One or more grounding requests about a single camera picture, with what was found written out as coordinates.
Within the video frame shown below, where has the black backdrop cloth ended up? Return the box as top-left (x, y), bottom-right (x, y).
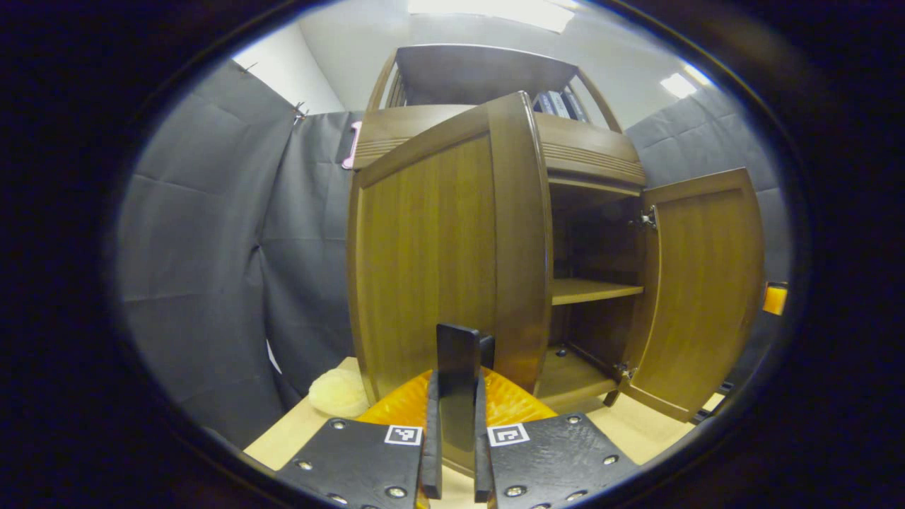
top-left (117, 60), bottom-right (793, 450)

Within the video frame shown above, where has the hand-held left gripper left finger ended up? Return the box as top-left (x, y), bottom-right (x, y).
top-left (276, 368), bottom-right (443, 509)

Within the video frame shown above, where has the small ceiling light panel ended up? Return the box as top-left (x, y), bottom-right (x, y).
top-left (660, 73), bottom-right (699, 100)

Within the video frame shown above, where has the brown wooden shoe cabinet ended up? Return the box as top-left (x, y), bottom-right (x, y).
top-left (351, 44), bottom-right (648, 414)

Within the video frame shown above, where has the black door handle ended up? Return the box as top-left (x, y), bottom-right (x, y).
top-left (436, 324), bottom-right (496, 453)

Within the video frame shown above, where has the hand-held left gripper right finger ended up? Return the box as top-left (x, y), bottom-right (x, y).
top-left (472, 366), bottom-right (641, 509)

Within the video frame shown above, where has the pale yellow plush ball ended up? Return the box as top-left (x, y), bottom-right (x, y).
top-left (308, 368), bottom-right (370, 419)

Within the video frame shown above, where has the large ceiling light panel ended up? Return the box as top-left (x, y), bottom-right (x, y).
top-left (407, 0), bottom-right (575, 34)

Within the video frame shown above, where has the wooden cabinet door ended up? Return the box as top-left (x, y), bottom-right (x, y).
top-left (621, 168), bottom-right (766, 423)
top-left (346, 90), bottom-right (554, 478)

